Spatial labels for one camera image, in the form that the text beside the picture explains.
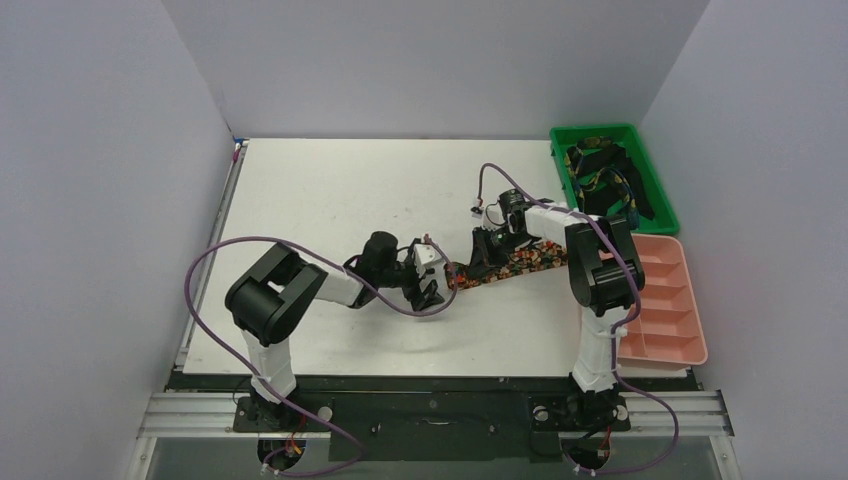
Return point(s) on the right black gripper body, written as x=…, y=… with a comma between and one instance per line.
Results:
x=483, y=248

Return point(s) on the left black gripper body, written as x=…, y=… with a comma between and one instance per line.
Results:
x=404, y=275

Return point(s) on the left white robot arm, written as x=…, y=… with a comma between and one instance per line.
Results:
x=271, y=298

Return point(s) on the aluminium rail frame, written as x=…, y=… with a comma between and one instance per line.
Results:
x=212, y=415

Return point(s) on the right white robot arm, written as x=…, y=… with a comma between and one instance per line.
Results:
x=605, y=277

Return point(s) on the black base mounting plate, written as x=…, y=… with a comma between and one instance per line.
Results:
x=434, y=419

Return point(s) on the black yellow patterned tie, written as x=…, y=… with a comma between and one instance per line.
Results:
x=604, y=177

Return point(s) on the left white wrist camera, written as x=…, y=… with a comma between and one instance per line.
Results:
x=427, y=259

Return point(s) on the colourful faces patterned tie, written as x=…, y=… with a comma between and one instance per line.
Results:
x=536, y=257

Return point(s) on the pink divided tray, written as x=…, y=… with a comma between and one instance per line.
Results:
x=668, y=333

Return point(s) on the green plastic bin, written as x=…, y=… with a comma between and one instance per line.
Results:
x=665, y=222

